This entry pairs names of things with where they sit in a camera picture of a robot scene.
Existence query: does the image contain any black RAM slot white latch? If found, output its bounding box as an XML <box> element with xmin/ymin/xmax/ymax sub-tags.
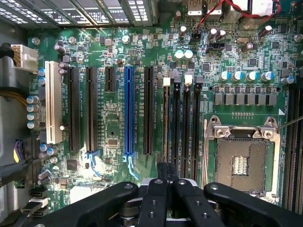
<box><xmin>162</xmin><ymin>77</ymin><xmax>171</xmax><ymax>164</ymax></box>
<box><xmin>183</xmin><ymin>74</ymin><xmax>193</xmax><ymax>178</ymax></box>

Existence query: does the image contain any long black expansion slot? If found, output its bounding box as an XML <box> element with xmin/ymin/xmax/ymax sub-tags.
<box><xmin>85</xmin><ymin>66</ymin><xmax>98</xmax><ymax>153</ymax></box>
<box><xmin>67</xmin><ymin>66</ymin><xmax>81</xmax><ymax>153</ymax></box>
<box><xmin>143</xmin><ymin>66</ymin><xmax>155</xmax><ymax>156</ymax></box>

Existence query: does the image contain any blue expansion slot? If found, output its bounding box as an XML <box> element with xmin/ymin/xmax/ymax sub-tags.
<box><xmin>123</xmin><ymin>66</ymin><xmax>136</xmax><ymax>156</ymax></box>

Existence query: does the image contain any short black expansion slot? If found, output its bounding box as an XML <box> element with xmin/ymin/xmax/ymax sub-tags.
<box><xmin>104</xmin><ymin>66</ymin><xmax>116</xmax><ymax>93</ymax></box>

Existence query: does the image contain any white PCI expansion slot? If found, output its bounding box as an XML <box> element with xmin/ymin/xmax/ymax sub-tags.
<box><xmin>45</xmin><ymin>61</ymin><xmax>63</xmax><ymax>145</ymax></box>

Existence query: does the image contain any thin steel locking lever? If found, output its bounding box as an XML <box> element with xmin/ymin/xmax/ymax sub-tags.
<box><xmin>276</xmin><ymin>115</ymin><xmax>303</xmax><ymax>131</ymax></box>
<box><xmin>203</xmin><ymin>119</ymin><xmax>209</xmax><ymax>188</ymax></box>

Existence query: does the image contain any silver CPU socket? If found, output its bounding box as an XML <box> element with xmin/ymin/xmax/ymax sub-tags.
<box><xmin>203</xmin><ymin>115</ymin><xmax>283</xmax><ymax>204</ymax></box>

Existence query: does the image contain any green motherboard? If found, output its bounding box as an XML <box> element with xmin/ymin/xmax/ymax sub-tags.
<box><xmin>27</xmin><ymin>0</ymin><xmax>303</xmax><ymax>215</ymax></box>

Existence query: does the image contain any black SATA plug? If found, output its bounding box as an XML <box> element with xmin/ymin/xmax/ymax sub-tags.
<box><xmin>21</xmin><ymin>198</ymin><xmax>49</xmax><ymax>218</ymax></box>

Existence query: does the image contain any purple and yellow connector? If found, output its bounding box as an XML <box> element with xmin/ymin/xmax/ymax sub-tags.
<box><xmin>13</xmin><ymin>139</ymin><xmax>32</xmax><ymax>164</ymax></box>

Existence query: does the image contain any grey PC case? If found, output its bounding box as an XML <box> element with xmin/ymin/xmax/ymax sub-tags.
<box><xmin>0</xmin><ymin>0</ymin><xmax>160</xmax><ymax>227</ymax></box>

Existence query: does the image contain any white power connector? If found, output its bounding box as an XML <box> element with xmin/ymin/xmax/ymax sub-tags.
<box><xmin>10</xmin><ymin>44</ymin><xmax>39</xmax><ymax>75</ymax></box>

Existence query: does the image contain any silver USB port block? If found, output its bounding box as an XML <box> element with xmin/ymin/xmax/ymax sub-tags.
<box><xmin>187</xmin><ymin>0</ymin><xmax>223</xmax><ymax>16</ymax></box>

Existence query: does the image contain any yellow wire bundle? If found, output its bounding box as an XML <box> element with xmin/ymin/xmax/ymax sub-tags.
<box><xmin>0</xmin><ymin>91</ymin><xmax>28</xmax><ymax>107</ymax></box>

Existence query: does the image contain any red and black twisted wire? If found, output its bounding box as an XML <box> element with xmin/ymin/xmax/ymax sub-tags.
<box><xmin>195</xmin><ymin>0</ymin><xmax>282</xmax><ymax>36</ymax></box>

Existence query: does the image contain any white wire plug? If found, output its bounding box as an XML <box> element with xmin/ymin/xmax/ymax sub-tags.
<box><xmin>246</xmin><ymin>0</ymin><xmax>280</xmax><ymax>15</ymax></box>

